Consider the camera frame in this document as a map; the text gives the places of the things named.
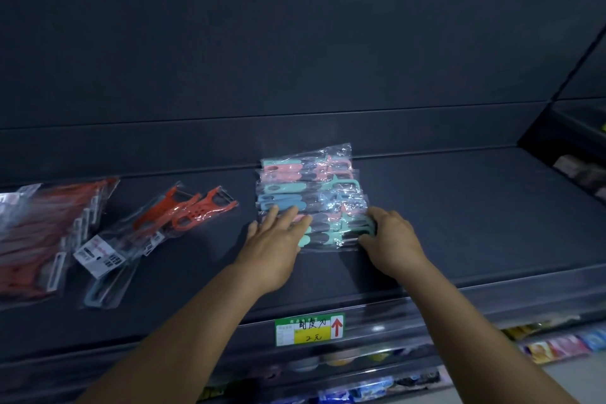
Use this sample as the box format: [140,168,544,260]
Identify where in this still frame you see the stack of orange peeler packets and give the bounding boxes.
[0,176,120,306]

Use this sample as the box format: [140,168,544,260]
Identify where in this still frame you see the person's right hand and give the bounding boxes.
[357,207,430,282]

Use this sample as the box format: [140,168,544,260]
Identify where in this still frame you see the person's right forearm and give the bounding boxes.
[384,269,581,404]

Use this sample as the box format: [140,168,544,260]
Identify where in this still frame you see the goods under shelf edge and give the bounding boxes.
[201,347,453,404]

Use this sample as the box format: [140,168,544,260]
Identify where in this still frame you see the clear shelf edge strip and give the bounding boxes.
[0,292,606,373]

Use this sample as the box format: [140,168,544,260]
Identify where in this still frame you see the brown goods on side shelf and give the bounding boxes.
[551,153,606,205]

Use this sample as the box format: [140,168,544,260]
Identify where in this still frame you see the person's left forearm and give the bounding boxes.
[73,264,273,404]

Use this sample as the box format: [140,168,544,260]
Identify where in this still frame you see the person's left hand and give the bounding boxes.
[232,206,313,295]

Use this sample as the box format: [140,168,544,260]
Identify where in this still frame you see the blue grey peeler packet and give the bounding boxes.
[81,247,141,311]

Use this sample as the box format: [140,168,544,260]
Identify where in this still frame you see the green yellow price label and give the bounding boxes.
[275,313,346,348]

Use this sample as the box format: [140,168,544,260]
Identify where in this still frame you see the dark grey display shelf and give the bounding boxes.
[0,101,606,371]

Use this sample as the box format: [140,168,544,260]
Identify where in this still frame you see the orange peeler packet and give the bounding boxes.
[73,181,200,279]
[138,186,240,258]

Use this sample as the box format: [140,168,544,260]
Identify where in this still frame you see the row of pastel peeler packets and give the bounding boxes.
[255,143,371,229]

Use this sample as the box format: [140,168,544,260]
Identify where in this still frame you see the teal peeler packet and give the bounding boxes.
[297,212,379,254]

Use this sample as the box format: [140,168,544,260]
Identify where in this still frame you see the row of colourful snack packets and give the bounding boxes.
[501,318,606,367]

